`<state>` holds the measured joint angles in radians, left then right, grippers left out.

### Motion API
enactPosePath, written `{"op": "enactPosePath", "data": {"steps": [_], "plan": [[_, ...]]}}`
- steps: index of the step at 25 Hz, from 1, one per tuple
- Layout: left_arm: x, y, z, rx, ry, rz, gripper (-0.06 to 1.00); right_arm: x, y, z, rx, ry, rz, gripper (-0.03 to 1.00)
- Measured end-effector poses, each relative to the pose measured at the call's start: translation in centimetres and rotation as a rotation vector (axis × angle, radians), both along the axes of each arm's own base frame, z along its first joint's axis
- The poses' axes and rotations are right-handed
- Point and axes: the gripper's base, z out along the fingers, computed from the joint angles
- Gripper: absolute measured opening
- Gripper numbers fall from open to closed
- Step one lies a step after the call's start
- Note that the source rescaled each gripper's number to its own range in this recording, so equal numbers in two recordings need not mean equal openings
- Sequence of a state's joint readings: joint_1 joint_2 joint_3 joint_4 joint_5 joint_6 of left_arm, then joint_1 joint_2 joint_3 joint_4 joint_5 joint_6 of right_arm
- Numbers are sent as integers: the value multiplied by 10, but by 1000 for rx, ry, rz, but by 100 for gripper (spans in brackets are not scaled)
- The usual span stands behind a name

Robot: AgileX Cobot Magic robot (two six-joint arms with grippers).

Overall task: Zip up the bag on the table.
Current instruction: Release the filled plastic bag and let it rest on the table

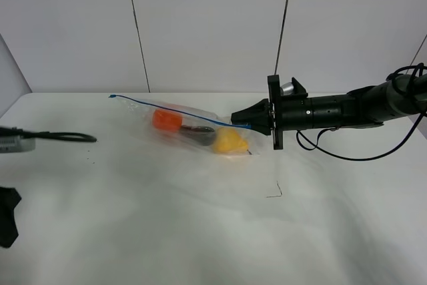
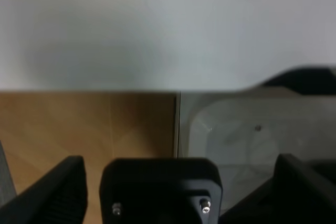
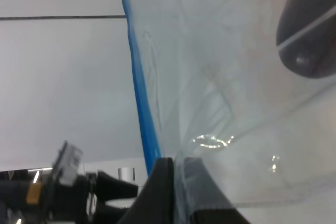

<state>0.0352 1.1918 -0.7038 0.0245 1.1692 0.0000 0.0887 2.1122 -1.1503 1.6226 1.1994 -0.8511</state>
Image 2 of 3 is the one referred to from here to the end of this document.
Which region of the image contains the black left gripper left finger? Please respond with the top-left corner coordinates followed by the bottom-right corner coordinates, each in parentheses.
top-left (1, 156), bottom-right (87, 223)

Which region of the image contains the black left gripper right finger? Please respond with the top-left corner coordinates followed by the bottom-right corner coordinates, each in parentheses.
top-left (218, 154), bottom-right (335, 224)

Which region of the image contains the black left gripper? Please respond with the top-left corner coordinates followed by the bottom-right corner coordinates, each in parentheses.
top-left (99, 158), bottom-right (222, 223)

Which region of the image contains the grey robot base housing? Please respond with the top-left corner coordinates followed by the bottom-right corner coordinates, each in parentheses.
top-left (181, 63), bottom-right (336, 211)

